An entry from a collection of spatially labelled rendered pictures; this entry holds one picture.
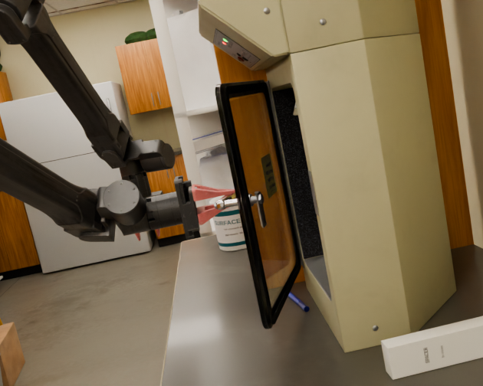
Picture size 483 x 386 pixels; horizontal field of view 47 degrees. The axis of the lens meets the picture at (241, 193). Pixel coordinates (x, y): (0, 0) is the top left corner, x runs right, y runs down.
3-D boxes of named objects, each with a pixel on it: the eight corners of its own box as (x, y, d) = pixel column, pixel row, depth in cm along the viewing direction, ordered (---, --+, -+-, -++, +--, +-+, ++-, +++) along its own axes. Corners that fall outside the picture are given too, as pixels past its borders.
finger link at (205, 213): (234, 175, 92) (178, 187, 92) (241, 217, 93) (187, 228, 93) (231, 171, 99) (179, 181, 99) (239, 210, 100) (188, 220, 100)
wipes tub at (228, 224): (259, 235, 173) (250, 188, 171) (264, 245, 161) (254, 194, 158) (218, 243, 173) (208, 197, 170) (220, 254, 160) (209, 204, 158)
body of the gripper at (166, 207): (184, 178, 92) (140, 188, 92) (197, 237, 94) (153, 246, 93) (185, 174, 98) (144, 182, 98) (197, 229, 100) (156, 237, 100)
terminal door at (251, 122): (300, 268, 117) (264, 79, 111) (268, 333, 89) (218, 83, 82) (297, 268, 118) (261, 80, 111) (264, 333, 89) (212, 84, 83)
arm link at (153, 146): (106, 122, 123) (98, 154, 118) (152, 113, 118) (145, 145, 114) (134, 155, 132) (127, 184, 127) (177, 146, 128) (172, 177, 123)
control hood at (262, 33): (264, 69, 112) (255, 18, 110) (290, 53, 80) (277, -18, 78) (208, 80, 111) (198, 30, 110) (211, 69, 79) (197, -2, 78)
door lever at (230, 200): (260, 197, 98) (257, 183, 97) (245, 210, 89) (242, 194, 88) (231, 201, 99) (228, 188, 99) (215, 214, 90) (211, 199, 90)
